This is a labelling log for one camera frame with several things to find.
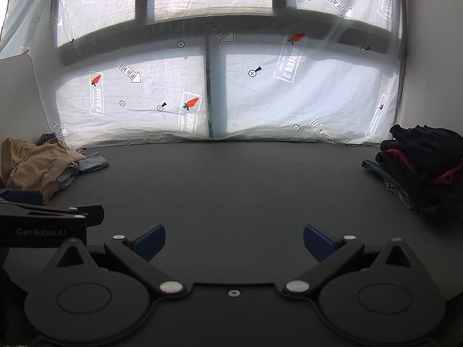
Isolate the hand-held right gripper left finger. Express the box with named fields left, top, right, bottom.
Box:
left=54, top=224, right=187, bottom=296

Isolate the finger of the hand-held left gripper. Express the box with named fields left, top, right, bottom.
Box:
left=0, top=203, right=106, bottom=227
left=0, top=189, right=44, bottom=206

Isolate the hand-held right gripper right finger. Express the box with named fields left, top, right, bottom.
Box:
left=281, top=224, right=414, bottom=295

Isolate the beige garment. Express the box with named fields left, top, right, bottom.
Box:
left=0, top=137, right=86, bottom=199

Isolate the grey garment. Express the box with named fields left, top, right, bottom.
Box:
left=56, top=161, right=81, bottom=191

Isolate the light blue garment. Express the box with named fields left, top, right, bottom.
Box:
left=78, top=152, right=110, bottom=173

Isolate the dark plaid cloth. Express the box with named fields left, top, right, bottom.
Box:
left=36, top=132, right=59, bottom=146

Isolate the grey-blue folded garment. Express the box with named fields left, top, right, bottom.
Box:
left=361, top=158, right=416, bottom=211

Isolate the black folded garment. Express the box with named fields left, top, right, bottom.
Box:
left=375, top=151, right=463, bottom=219

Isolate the red folded garment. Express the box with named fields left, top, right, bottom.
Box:
left=383, top=147, right=463, bottom=186

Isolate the window frame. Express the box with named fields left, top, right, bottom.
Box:
left=54, top=0, right=403, bottom=139

